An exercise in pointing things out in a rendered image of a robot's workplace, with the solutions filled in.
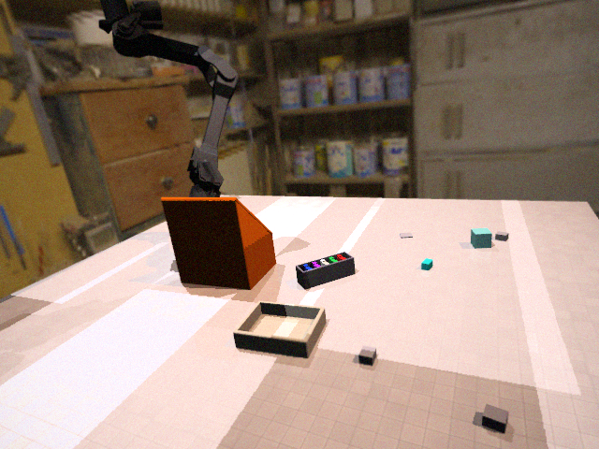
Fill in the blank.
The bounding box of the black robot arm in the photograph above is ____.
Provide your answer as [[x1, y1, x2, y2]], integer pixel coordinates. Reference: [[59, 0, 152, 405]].
[[99, 0, 240, 197]]

